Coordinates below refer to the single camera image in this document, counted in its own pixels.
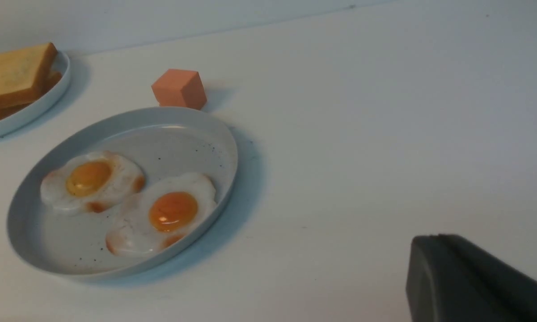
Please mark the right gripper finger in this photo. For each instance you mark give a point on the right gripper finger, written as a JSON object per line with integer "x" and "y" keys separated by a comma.
{"x": 451, "y": 279}

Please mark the right fried egg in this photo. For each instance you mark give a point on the right fried egg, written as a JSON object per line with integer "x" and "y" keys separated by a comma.
{"x": 150, "y": 221}

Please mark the fried egg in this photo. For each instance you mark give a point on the fried egg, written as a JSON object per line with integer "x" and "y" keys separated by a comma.
{"x": 150, "y": 221}
{"x": 91, "y": 183}

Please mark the orange foam cube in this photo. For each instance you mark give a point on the orange foam cube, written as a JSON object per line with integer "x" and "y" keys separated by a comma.
{"x": 180, "y": 88}

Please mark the left fried egg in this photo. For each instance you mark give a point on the left fried egg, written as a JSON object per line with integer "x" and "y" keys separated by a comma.
{"x": 91, "y": 183}

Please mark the grey egg plate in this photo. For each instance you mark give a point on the grey egg plate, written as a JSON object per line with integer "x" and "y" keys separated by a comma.
{"x": 163, "y": 141}

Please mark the grey bread plate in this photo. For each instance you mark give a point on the grey bread plate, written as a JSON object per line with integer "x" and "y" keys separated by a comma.
{"x": 30, "y": 113}

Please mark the toast slice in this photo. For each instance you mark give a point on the toast slice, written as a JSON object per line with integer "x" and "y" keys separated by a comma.
{"x": 24, "y": 72}
{"x": 53, "y": 78}

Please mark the bottom toast slice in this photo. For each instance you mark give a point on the bottom toast slice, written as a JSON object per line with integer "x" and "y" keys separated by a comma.
{"x": 53, "y": 78}

